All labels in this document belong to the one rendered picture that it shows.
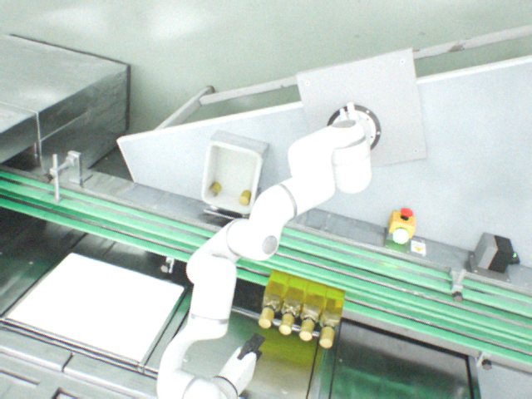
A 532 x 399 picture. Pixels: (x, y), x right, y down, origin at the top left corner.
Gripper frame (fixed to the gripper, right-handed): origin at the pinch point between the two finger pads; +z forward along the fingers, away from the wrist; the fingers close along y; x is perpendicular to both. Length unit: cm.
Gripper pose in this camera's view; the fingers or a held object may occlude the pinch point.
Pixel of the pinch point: (255, 347)
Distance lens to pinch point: 132.6
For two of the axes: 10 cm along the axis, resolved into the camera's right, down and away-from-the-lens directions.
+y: 1.5, -8.4, -5.2
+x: -8.7, -3.6, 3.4
